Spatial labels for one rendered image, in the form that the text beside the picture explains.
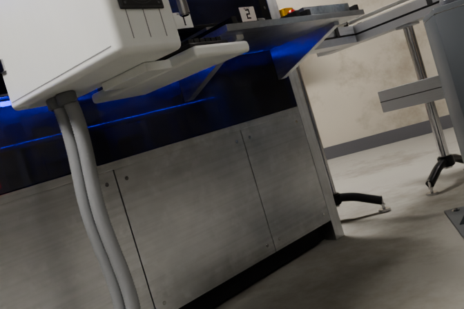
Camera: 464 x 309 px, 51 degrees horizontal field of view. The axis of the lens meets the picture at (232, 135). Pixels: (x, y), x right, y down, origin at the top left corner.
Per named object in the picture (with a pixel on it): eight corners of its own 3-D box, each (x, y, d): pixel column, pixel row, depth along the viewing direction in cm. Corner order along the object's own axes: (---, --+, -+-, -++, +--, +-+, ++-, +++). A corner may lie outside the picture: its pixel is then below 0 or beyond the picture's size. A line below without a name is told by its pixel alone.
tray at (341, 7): (240, 47, 189) (238, 39, 189) (284, 41, 206) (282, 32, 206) (306, 17, 163) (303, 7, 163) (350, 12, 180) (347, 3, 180)
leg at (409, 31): (436, 170, 254) (395, 28, 252) (443, 166, 259) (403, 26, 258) (452, 168, 247) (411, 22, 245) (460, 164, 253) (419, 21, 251)
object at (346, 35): (275, 56, 220) (266, 23, 219) (253, 66, 232) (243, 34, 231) (360, 41, 265) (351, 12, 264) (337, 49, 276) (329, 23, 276)
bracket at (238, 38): (184, 101, 172) (174, 66, 172) (190, 100, 174) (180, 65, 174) (248, 76, 146) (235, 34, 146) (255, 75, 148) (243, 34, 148)
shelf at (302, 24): (142, 76, 172) (140, 70, 172) (274, 52, 218) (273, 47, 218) (227, 30, 136) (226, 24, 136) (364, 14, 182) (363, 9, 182)
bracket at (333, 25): (278, 79, 205) (269, 50, 204) (283, 78, 207) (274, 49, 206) (344, 56, 179) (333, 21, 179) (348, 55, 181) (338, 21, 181)
